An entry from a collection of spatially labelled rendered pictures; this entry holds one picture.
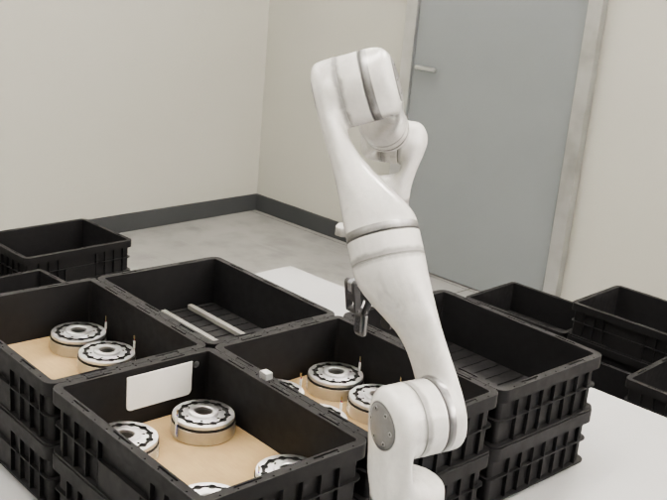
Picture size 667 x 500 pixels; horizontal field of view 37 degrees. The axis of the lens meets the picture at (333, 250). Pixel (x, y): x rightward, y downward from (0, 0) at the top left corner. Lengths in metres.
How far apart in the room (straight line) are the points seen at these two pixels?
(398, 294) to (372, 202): 0.11
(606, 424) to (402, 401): 1.06
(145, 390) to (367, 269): 0.58
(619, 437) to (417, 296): 1.01
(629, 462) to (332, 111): 1.07
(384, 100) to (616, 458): 1.04
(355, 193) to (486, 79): 3.67
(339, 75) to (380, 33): 4.06
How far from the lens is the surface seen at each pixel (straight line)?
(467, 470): 1.68
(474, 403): 1.62
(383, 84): 1.24
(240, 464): 1.57
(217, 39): 5.68
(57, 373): 1.86
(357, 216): 1.21
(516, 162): 4.79
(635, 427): 2.20
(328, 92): 1.25
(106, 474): 1.49
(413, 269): 1.20
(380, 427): 1.19
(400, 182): 1.57
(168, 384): 1.68
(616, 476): 1.98
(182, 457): 1.59
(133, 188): 5.50
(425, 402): 1.17
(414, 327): 1.21
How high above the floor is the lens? 1.61
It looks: 17 degrees down
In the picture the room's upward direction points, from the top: 5 degrees clockwise
